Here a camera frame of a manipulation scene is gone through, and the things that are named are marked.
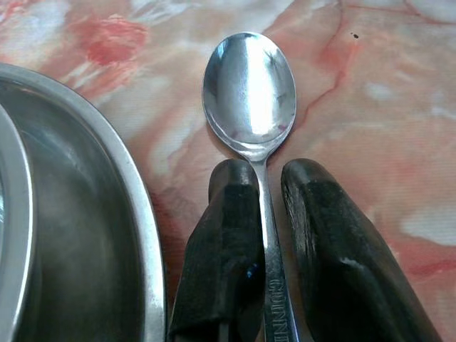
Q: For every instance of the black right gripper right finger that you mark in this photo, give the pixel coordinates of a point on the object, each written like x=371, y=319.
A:
x=342, y=267

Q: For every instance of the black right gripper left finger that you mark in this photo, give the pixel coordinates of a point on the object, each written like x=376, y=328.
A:
x=228, y=249

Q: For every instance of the steel spoon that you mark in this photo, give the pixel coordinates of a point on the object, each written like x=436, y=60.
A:
x=249, y=89

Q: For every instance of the round steel plate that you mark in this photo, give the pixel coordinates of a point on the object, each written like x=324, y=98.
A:
x=89, y=231

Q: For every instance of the round steel bowl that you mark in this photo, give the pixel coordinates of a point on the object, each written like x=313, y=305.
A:
x=18, y=213

